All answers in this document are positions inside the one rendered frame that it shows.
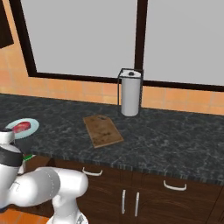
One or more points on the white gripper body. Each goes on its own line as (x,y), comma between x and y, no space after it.
(21,168)

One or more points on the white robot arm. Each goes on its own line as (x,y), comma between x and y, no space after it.
(35,183)

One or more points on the open dark wood drawer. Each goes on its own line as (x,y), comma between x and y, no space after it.
(40,163)

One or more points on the red raw meat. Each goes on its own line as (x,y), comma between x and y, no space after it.
(22,126)

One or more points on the pale blue round plate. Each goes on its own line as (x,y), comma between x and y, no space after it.
(33,125)

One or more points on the brown wooden cutting board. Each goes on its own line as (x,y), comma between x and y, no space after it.
(102,131)

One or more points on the dark wood drawer front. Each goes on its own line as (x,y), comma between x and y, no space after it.
(116,175)
(201,189)

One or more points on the dark wood cupboard door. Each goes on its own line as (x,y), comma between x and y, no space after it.
(175,211)
(102,204)

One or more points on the white paper towel roll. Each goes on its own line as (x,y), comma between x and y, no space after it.
(130,96)

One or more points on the dark framed window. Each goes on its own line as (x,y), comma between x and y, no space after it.
(87,35)

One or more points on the dark wall cupboard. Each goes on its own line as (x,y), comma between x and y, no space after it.
(4,26)

